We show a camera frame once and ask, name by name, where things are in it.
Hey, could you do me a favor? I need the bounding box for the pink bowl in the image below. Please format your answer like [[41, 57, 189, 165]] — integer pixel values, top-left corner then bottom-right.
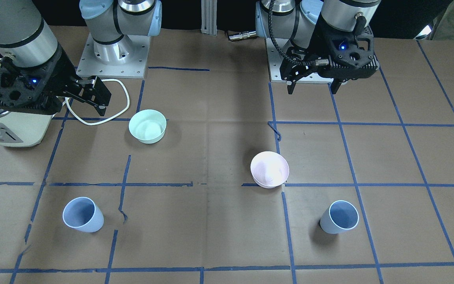
[[250, 151, 290, 189]]

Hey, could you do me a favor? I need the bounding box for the black braided cable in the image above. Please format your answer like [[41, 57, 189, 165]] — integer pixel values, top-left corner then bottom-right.
[[268, 0, 329, 66]]

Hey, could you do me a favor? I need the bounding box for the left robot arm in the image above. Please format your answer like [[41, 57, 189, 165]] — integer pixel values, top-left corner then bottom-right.
[[255, 0, 380, 95]]

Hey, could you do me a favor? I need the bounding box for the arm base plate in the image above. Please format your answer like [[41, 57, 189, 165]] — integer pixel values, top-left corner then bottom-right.
[[77, 34, 151, 79], [265, 38, 333, 84]]

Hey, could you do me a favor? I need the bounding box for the aluminium frame post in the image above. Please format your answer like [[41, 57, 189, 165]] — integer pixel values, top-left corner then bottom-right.
[[201, 0, 218, 37]]

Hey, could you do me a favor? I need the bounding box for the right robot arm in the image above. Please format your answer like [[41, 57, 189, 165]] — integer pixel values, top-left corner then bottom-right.
[[0, 0, 162, 116]]

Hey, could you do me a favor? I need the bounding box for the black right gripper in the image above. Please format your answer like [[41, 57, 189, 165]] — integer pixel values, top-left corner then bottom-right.
[[0, 50, 112, 117]]

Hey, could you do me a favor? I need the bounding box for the blue cup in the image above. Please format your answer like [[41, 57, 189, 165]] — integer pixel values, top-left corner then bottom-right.
[[62, 196, 104, 233], [320, 200, 360, 234]]

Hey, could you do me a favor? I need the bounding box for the metal cable connector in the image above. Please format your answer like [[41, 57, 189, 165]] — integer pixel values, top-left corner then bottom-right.
[[227, 31, 257, 42]]

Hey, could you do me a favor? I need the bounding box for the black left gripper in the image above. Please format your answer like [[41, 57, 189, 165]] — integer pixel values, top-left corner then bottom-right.
[[280, 14, 379, 95]]

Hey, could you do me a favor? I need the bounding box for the white power cable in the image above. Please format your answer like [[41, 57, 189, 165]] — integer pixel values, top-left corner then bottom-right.
[[65, 78, 130, 126]]

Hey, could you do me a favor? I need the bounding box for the mint green bowl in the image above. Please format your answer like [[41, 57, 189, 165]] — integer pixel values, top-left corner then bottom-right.
[[128, 109, 167, 144]]

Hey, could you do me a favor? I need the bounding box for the cream toaster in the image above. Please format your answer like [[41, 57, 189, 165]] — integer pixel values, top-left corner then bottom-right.
[[0, 108, 53, 148]]

